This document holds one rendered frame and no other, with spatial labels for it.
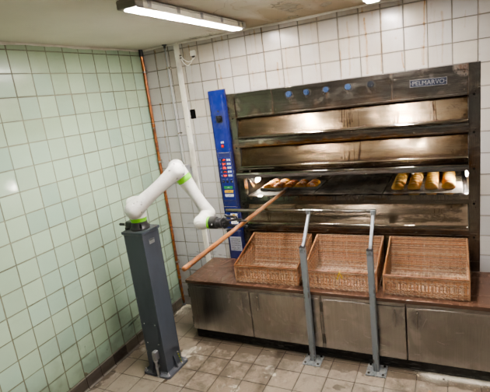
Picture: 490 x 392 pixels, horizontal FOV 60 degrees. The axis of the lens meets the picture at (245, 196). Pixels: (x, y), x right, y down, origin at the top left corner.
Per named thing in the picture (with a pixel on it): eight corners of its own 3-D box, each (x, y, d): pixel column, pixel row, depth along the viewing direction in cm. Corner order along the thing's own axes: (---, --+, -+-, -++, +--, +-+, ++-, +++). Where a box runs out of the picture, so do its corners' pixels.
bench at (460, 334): (222, 309, 430) (215, 255, 417) (498, 342, 324) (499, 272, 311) (194, 339, 382) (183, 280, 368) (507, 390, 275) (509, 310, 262)
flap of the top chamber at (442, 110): (238, 139, 372) (239, 118, 374) (468, 121, 294) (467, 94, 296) (236, 138, 368) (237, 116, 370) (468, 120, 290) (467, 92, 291)
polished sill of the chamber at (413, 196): (249, 199, 391) (248, 194, 390) (468, 197, 312) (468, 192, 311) (246, 201, 386) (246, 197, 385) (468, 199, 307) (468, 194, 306)
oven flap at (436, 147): (242, 168, 378) (243, 146, 380) (468, 159, 300) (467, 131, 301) (240, 168, 374) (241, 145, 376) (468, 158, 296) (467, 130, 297)
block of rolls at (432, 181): (398, 174, 396) (397, 169, 395) (455, 173, 375) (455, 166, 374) (390, 190, 343) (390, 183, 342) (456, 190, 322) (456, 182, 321)
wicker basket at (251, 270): (257, 259, 395) (253, 231, 388) (315, 262, 371) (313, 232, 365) (234, 281, 352) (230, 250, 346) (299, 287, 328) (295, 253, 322)
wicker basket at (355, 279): (319, 263, 369) (316, 232, 363) (386, 267, 345) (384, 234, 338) (302, 288, 326) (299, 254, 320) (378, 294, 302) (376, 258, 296)
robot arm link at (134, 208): (119, 211, 291) (176, 159, 290) (122, 206, 307) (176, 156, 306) (133, 225, 295) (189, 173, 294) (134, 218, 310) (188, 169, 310)
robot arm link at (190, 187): (176, 187, 316) (187, 181, 310) (183, 180, 325) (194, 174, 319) (204, 225, 326) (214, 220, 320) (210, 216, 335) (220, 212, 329)
